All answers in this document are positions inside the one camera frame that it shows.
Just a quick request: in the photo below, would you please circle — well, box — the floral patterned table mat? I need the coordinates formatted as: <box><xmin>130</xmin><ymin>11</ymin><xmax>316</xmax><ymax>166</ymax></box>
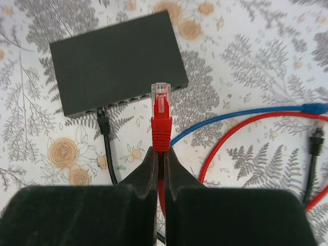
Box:
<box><xmin>0</xmin><ymin>0</ymin><xmax>328</xmax><ymax>246</ymax></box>

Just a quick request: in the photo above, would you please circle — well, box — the blue ethernet cable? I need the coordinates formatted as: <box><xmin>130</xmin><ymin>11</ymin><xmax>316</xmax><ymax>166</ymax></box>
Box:
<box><xmin>170</xmin><ymin>102</ymin><xmax>328</xmax><ymax>147</ymax></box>

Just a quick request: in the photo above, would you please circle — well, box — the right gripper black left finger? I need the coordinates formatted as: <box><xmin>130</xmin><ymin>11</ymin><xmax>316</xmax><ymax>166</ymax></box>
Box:
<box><xmin>1</xmin><ymin>148</ymin><xmax>158</xmax><ymax>245</ymax></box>

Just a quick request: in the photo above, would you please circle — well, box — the red ethernet cable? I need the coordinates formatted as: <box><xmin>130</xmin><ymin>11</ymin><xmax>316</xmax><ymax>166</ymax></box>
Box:
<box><xmin>150</xmin><ymin>81</ymin><xmax>328</xmax><ymax>218</ymax></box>

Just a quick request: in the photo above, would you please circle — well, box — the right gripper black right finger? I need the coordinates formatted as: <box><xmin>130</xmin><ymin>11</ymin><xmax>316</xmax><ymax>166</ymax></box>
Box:
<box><xmin>163</xmin><ymin>150</ymin><xmax>317</xmax><ymax>245</ymax></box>

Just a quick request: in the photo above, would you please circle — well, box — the black ethernet cable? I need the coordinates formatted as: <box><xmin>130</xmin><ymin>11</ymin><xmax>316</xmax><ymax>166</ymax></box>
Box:
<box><xmin>96</xmin><ymin>106</ymin><xmax>322</xmax><ymax>242</ymax></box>

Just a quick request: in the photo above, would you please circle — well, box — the black network switch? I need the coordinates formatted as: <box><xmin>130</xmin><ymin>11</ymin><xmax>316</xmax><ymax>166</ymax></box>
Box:
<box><xmin>50</xmin><ymin>11</ymin><xmax>189</xmax><ymax>118</ymax></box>

